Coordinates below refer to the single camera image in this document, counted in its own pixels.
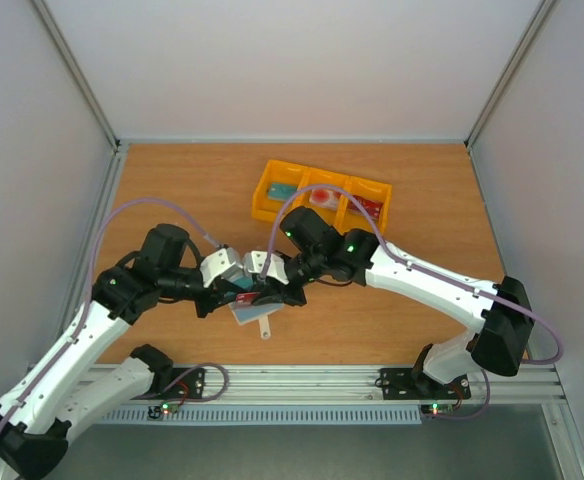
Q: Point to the grey slotted cable duct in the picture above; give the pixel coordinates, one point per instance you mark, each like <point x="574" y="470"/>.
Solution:
<point x="266" y="415"/>

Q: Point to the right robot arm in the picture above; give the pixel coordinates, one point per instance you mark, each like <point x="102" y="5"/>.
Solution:
<point x="496" y="316"/>

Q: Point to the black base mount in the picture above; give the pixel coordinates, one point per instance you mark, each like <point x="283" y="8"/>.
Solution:
<point x="176" y="384"/>
<point x="398" y="383"/>

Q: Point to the red VIP credit card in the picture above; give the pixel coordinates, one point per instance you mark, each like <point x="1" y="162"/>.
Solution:
<point x="246" y="299"/>

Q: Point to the aluminium front rail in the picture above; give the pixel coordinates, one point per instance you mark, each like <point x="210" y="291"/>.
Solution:
<point x="355" y="384"/>

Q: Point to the pink red card in bin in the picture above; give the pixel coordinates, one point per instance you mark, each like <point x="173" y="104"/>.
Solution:
<point x="325" y="198"/>

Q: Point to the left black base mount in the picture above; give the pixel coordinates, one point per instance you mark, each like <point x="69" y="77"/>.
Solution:
<point x="176" y="384"/>

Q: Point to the yellow plastic bin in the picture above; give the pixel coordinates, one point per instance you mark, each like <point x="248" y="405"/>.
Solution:
<point x="315" y="176"/>
<point x="375" y="198"/>
<point x="278" y="182"/>

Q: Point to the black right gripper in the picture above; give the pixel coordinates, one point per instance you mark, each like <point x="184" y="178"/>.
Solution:
<point x="282" y="288"/>

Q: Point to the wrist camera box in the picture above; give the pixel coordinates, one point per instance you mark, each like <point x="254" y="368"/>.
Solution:
<point x="225" y="263"/>
<point x="258" y="262"/>

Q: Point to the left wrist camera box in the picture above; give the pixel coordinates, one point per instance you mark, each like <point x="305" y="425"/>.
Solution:
<point x="225" y="263"/>

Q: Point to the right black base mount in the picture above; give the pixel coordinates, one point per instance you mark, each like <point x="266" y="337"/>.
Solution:
<point x="398" y="383"/>

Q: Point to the teal green credit card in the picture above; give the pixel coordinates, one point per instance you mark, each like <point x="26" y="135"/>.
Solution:
<point x="244" y="283"/>

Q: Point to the beige card holder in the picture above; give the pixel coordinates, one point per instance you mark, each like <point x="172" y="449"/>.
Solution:
<point x="258" y="314"/>

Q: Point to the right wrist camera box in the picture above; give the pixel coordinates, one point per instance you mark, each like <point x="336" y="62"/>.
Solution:
<point x="258" y="262"/>

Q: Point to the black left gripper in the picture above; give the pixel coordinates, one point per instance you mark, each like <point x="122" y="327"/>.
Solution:
<point x="216" y="298"/>

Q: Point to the green card in bin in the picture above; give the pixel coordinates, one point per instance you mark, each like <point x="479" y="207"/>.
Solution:
<point x="280" y="192"/>

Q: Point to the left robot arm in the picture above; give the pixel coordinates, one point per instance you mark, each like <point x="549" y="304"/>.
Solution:
<point x="47" y="410"/>

